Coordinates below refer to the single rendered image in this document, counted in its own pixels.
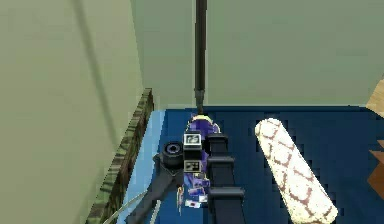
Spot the blue backpack with flags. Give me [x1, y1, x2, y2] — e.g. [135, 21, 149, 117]
[177, 113, 223, 214]

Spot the brown wooden furniture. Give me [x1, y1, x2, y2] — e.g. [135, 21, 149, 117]
[367, 139, 384, 201]

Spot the blue bed with striped headboard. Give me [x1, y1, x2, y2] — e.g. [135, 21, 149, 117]
[84, 87, 384, 224]

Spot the white pillow with brown pattern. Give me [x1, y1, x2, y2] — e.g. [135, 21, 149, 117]
[254, 117, 340, 224]

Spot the black lamp pole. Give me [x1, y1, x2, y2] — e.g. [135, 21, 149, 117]
[193, 0, 209, 115]

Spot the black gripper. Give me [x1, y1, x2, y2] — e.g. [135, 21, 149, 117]
[102, 141, 185, 224]

